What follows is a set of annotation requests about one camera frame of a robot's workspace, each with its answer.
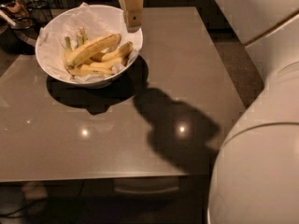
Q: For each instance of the middle yellow banana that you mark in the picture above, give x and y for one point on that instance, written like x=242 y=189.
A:
x=110 y=63

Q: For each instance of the large top yellow banana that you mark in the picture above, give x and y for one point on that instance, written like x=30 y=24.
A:
x=87 y=50

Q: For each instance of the right yellow banana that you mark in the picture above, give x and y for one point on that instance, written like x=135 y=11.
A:
x=122 y=51

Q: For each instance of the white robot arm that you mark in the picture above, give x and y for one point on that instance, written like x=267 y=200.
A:
x=255 y=176

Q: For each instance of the dark clutter on side table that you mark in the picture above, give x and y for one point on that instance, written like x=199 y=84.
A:
x=25 y=18

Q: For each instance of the white bowl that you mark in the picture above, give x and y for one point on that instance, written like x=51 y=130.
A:
x=82 y=38

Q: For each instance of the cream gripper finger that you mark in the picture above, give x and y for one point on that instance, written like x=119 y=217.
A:
x=132 y=14

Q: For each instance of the bottom yellow banana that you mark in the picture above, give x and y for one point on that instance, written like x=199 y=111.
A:
x=85 y=70

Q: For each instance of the white paper liner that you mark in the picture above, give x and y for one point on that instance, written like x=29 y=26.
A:
x=96 y=20

